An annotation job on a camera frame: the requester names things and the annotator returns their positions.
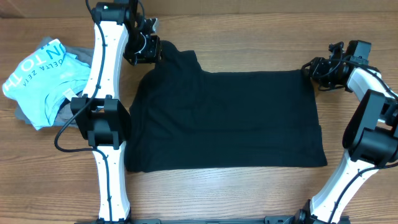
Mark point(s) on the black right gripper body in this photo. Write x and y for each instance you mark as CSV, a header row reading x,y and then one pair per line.
x,y
319,68

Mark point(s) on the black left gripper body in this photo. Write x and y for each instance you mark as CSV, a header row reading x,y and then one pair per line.
x,y
143,50

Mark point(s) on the black t-shirt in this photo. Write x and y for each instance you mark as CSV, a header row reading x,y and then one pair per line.
x,y
186,118

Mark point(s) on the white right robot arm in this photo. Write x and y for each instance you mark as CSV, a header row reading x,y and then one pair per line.
x,y
370,138

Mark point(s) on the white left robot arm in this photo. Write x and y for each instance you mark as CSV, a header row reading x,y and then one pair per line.
x,y
122,32

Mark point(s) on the light blue printed t-shirt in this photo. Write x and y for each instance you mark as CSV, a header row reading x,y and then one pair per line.
x,y
46,81

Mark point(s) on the grey folded garment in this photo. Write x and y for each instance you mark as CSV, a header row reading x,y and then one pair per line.
x,y
77,53

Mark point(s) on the brown cardboard backboard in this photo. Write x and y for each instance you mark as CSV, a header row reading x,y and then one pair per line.
x,y
77,8

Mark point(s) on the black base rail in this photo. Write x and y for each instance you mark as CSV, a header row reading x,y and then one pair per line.
x,y
265,220

